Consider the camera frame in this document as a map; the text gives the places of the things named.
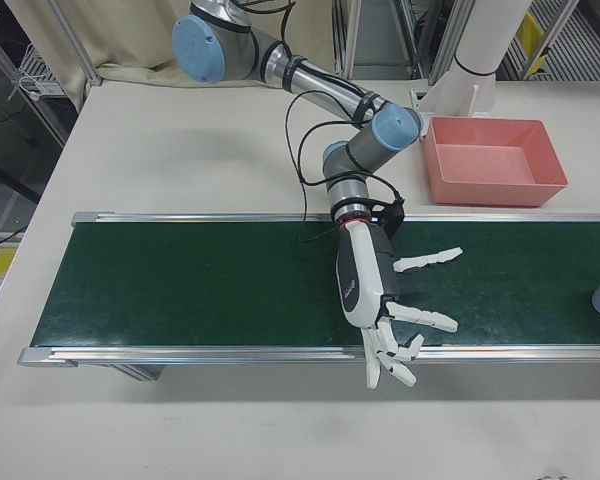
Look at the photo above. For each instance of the green belt conveyor aluminium frame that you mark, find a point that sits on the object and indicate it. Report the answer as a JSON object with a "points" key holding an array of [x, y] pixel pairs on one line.
{"points": [[205, 285]]}

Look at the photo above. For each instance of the pink plastic box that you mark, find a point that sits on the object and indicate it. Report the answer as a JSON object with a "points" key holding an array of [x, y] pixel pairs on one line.
{"points": [[485, 165]]}

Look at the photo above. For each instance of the white column stand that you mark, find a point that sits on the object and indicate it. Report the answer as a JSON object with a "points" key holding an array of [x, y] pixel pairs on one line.
{"points": [[485, 45]]}

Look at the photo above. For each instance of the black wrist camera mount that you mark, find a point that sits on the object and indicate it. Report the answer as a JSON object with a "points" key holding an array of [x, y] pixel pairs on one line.
{"points": [[392, 215]]}

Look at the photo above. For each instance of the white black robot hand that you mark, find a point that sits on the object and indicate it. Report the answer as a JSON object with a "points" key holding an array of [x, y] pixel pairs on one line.
{"points": [[360, 280]]}

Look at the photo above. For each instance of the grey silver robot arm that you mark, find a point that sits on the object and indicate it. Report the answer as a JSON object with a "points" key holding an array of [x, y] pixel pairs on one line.
{"points": [[310, 82]]}

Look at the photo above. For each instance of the beige curtain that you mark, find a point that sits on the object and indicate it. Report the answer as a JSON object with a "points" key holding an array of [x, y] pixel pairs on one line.
{"points": [[145, 30]]}

